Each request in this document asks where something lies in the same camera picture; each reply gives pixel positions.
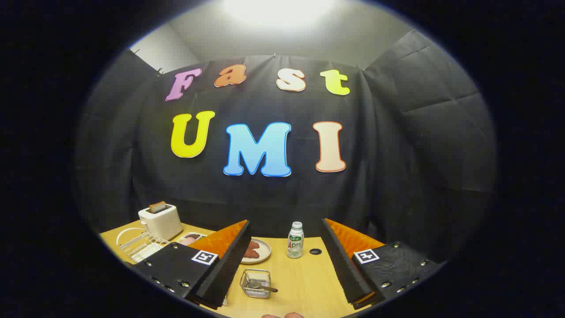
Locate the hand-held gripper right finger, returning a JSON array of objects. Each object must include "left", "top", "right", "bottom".
[{"left": 320, "top": 218, "right": 446, "bottom": 310}]

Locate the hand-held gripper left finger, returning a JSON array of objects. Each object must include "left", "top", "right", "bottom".
[{"left": 132, "top": 220, "right": 252, "bottom": 310}]

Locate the small metal wire basket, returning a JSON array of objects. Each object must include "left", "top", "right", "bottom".
[{"left": 240, "top": 269, "right": 272, "bottom": 299}]

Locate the metal spoon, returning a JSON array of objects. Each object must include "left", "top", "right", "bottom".
[{"left": 247, "top": 279, "right": 279, "bottom": 293}]

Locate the white wire dish rack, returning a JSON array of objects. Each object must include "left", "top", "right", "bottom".
[{"left": 116, "top": 227, "right": 173, "bottom": 264}]

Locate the beige round plate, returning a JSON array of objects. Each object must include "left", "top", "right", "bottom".
[{"left": 241, "top": 238, "right": 271, "bottom": 265}]

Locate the white drink bottle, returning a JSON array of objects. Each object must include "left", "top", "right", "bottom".
[{"left": 286, "top": 221, "right": 305, "bottom": 259}]

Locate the white toaster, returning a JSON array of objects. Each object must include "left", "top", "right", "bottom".
[{"left": 138, "top": 204, "right": 184, "bottom": 241}]

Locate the white drip tray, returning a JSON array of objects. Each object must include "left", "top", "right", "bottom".
[{"left": 126, "top": 241, "right": 170, "bottom": 262}]

